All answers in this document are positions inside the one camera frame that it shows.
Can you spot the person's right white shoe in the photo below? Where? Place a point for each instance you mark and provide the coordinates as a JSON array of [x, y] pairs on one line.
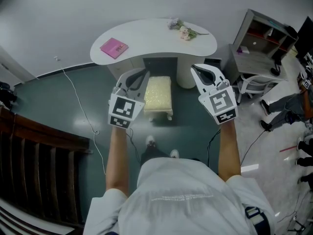
[[174, 153]]

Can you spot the black equipment on floor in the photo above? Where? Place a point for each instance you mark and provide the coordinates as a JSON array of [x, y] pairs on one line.
[[6, 94]]

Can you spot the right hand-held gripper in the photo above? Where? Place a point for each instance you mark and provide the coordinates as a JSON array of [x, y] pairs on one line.
[[221, 104]]

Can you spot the dark wooden slatted furniture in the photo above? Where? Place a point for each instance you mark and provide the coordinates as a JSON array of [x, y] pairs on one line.
[[36, 155]]

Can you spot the person's left forearm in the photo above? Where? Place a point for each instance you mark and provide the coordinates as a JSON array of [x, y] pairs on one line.
[[117, 160]]

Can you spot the white kidney-shaped table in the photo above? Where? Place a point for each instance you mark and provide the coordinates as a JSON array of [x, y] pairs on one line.
[[151, 38]]

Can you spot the flower bouquet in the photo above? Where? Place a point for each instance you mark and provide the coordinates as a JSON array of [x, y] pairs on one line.
[[184, 30]]

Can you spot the pink floor tape strip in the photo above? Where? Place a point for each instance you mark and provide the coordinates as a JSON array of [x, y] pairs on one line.
[[288, 148]]

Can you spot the black monitor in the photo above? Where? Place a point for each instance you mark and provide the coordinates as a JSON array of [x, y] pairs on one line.
[[305, 38]]

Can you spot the black headphones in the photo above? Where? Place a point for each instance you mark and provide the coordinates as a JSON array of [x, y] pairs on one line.
[[275, 70]]

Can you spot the person's dark trousers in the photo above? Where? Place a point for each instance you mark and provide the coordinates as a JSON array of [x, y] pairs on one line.
[[152, 154]]

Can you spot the person's white shirt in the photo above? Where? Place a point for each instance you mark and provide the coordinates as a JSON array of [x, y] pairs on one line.
[[181, 195]]

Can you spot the grey desk with shelf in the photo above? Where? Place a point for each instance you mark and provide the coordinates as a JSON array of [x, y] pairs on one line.
[[256, 60]]

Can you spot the white chair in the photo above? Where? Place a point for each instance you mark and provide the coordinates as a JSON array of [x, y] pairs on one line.
[[253, 83]]

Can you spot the person's white shoe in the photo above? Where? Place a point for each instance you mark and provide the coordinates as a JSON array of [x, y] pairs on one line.
[[174, 153], [149, 140]]

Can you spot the cream cushioned stool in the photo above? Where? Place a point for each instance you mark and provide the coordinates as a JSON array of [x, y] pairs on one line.
[[157, 92]]

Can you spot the person's left white shoe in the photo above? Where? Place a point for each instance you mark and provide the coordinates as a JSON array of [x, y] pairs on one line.
[[149, 140]]

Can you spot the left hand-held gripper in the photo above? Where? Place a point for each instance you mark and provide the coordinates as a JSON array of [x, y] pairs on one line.
[[122, 111]]

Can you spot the person's right forearm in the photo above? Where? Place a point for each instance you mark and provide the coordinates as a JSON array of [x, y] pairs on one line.
[[230, 153]]

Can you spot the pink book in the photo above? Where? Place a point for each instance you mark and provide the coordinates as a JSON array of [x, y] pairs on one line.
[[113, 47]]

